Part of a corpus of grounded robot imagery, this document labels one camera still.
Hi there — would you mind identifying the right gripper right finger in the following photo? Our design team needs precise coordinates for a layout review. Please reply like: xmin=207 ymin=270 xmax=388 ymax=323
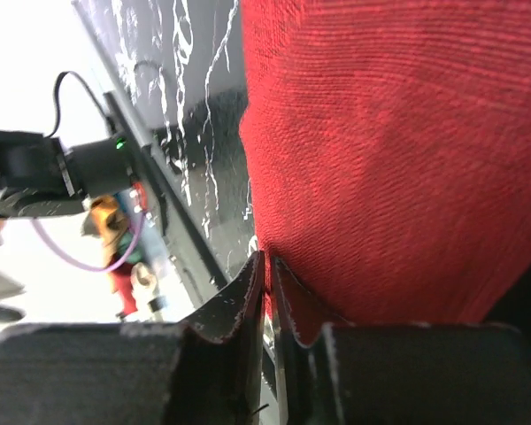
xmin=271 ymin=258 xmax=531 ymax=424

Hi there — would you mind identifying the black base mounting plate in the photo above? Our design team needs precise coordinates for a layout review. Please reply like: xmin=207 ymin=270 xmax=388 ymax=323
xmin=104 ymin=91 xmax=227 ymax=308

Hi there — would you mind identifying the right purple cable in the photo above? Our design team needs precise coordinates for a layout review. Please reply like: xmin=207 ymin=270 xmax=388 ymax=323
xmin=30 ymin=207 xmax=147 ymax=274

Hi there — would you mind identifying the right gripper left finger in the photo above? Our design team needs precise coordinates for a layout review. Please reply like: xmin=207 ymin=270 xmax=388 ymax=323
xmin=0 ymin=252 xmax=265 ymax=424

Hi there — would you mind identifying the dark red cloth napkin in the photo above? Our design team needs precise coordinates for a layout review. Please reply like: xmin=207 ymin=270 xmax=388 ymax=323
xmin=241 ymin=1 xmax=531 ymax=324

